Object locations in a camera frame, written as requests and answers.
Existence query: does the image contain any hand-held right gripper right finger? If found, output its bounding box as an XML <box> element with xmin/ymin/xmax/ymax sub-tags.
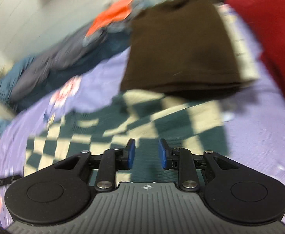
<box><xmin>158</xmin><ymin>138</ymin><xmax>240</xmax><ymax>191</ymax></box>

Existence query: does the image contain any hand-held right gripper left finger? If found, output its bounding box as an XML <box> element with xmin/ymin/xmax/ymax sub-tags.
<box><xmin>53</xmin><ymin>138</ymin><xmax>136</xmax><ymax>192</ymax></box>

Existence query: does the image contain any green cream checkered sweater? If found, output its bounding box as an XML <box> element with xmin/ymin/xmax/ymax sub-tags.
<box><xmin>23</xmin><ymin>89</ymin><xmax>231</xmax><ymax>184</ymax></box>

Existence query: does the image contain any purple floral bedsheet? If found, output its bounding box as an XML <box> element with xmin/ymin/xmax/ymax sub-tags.
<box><xmin>0</xmin><ymin>2</ymin><xmax>285</xmax><ymax>227</ymax></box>

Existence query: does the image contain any teal blue quilt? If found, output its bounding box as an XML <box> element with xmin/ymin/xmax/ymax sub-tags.
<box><xmin>0</xmin><ymin>56</ymin><xmax>36</xmax><ymax>161</ymax></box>

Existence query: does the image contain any dark brown folded garment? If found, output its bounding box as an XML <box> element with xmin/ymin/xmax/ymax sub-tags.
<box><xmin>120</xmin><ymin>0</ymin><xmax>257</xmax><ymax>100</ymax></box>

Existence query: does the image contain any dark grey duvet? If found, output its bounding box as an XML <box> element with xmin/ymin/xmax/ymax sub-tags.
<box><xmin>10</xmin><ymin>27</ymin><xmax>109</xmax><ymax>103</ymax></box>

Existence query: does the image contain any light grey cloth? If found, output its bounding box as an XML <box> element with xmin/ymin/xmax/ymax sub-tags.
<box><xmin>83</xmin><ymin>0</ymin><xmax>148</xmax><ymax>47</ymax></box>

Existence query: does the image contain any orange cloth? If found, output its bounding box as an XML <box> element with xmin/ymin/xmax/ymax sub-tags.
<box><xmin>86</xmin><ymin>0</ymin><xmax>135</xmax><ymax>37</ymax></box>

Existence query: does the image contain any red garment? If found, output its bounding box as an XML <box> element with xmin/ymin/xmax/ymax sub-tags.
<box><xmin>224</xmin><ymin>0</ymin><xmax>285</xmax><ymax>125</ymax></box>

